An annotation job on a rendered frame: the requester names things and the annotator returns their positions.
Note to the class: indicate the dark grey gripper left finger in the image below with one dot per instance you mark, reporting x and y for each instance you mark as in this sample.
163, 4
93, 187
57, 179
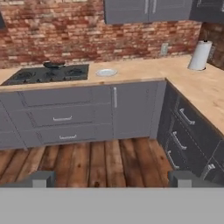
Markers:
40, 178

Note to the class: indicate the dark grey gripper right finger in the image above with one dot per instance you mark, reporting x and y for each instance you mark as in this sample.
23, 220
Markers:
182, 178

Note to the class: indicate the dark grey drawer front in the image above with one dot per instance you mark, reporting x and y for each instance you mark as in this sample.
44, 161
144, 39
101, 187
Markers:
201, 128
189, 151
170, 156

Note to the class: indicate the dark grey base cupboard door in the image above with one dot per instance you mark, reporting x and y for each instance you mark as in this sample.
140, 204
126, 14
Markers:
217, 167

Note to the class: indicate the grey base cupboard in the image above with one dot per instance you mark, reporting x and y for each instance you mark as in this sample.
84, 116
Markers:
10, 128

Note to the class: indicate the black gas hob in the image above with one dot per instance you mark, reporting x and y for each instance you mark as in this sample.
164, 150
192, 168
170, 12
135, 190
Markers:
49, 75

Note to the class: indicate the black frying pan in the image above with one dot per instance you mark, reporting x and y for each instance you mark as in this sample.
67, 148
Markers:
53, 64

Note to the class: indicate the white paper towel roll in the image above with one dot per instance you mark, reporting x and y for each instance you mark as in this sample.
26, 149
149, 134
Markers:
200, 56

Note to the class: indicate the dark extractor hood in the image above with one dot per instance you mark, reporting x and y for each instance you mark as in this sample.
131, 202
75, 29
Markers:
1, 21

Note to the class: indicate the grey wall outlet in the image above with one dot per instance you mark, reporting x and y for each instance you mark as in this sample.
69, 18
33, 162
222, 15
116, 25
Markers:
164, 49

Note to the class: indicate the grey wall cupboard door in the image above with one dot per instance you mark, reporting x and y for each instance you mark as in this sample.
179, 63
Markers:
125, 11
172, 10

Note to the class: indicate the dark grey wall cupboard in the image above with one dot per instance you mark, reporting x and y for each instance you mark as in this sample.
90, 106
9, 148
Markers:
207, 11

